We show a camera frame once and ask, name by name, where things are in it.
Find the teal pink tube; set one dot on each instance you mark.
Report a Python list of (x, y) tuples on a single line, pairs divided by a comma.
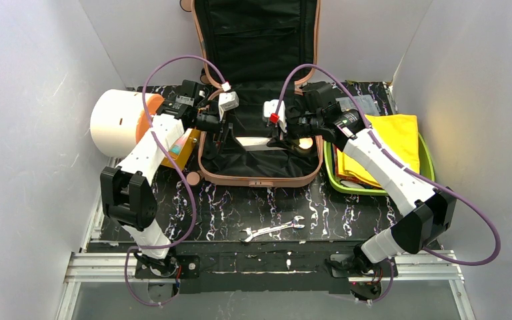
[(178, 146)]

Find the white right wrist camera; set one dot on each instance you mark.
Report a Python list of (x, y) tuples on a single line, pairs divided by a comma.
[(274, 112)]

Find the aluminium frame rail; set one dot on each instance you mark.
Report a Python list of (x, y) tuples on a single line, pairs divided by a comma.
[(102, 259)]

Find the silver open-end wrench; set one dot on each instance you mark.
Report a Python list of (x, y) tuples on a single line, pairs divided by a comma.
[(292, 224)]

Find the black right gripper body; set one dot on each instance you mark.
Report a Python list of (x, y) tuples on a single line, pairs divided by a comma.
[(280, 134)]

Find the green plastic tray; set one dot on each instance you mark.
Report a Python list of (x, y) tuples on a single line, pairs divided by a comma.
[(426, 170)]

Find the round copper compact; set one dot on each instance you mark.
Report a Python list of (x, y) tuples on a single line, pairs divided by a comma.
[(305, 144)]

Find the yellow snack packet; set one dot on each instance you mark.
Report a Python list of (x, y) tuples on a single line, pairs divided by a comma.
[(400, 134)]

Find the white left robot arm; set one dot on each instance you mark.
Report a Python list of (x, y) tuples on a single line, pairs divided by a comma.
[(126, 192)]

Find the pink hard-shell suitcase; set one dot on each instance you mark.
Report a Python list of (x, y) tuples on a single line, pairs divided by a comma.
[(264, 50)]

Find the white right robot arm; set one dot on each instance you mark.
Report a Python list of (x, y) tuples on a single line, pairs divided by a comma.
[(426, 208)]

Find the clear plastic screw box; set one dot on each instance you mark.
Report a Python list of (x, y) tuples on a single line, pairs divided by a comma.
[(366, 102)]

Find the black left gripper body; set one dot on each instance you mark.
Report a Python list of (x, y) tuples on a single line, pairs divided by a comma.
[(220, 132)]

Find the cream cylindrical drum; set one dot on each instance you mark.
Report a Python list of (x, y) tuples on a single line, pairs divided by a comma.
[(118, 122)]

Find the white toothpaste tube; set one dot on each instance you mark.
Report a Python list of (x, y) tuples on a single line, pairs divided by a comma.
[(254, 143)]

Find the white printed garment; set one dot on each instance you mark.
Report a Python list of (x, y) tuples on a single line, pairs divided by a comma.
[(355, 184)]

